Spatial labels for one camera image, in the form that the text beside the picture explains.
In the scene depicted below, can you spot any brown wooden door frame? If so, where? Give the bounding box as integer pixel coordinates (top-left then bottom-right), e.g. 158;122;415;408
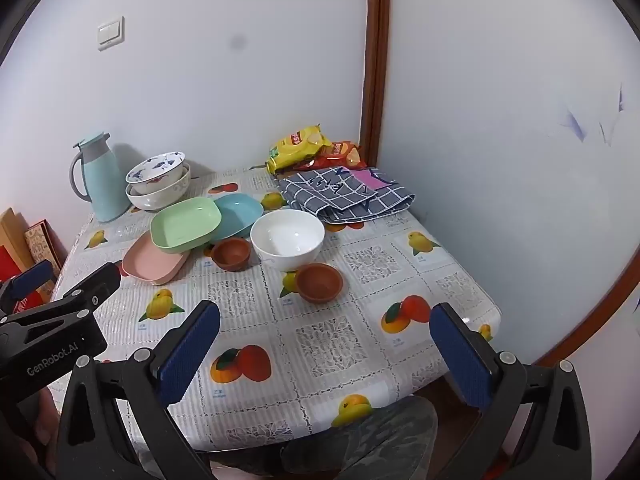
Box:
359;0;392;168

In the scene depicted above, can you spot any small brown clay bowl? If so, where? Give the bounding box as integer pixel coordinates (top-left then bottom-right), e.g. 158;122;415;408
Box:
294;263;344;304
210;237;252;272

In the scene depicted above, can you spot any red snack bag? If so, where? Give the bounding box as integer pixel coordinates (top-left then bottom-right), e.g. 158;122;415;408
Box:
295;141;368;171

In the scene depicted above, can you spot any fruit print tablecloth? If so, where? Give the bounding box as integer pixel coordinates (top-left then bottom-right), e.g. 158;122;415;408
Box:
50;166;502;453

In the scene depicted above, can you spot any white light switch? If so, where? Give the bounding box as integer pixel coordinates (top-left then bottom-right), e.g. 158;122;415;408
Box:
96;16;125;52

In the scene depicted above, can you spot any person's camouflage trouser leg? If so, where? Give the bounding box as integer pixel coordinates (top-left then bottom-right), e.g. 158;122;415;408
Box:
210;395;440;480

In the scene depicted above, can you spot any yellow snack bag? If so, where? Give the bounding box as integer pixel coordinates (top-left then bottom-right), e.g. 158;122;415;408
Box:
266;125;332;175

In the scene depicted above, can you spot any pink plastic plate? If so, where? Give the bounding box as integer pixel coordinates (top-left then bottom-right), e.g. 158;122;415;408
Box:
122;232;192;282

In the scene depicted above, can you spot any blue floral ceramic bowl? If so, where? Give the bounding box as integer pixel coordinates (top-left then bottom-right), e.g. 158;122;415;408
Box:
125;151;187;195

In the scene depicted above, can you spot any plain white bowl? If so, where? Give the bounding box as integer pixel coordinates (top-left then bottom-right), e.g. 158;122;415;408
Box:
250;209;326;272

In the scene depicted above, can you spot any white patterned ceramic bowl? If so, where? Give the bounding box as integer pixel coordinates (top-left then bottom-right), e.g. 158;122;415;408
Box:
125;164;192;212

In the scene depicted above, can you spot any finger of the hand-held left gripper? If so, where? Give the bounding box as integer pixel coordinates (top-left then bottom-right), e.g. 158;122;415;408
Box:
0;260;57;313
30;262;122;326

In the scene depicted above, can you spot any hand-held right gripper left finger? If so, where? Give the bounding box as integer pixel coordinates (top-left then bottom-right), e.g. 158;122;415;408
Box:
59;300;222;480

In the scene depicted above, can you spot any grey checked cloth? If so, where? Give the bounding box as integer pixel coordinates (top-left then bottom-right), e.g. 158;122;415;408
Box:
276;165;417;224

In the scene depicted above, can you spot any light blue thermos jug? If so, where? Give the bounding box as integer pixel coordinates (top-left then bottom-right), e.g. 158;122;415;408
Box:
69;131;132;223

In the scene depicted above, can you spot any green plastic plate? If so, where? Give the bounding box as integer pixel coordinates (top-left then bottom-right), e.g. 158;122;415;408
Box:
150;197;222;253

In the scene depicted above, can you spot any brown wooden baseboard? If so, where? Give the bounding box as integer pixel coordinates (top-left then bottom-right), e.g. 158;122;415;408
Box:
532;240;640;366

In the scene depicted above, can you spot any blue plastic plate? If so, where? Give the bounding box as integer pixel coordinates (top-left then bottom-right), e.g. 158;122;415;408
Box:
202;193;264;242

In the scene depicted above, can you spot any brown patterned box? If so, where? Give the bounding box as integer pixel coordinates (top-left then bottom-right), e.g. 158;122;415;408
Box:
24;219;68;273

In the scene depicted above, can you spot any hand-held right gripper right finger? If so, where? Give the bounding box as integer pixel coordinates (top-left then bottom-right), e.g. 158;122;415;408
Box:
429;302;593;480

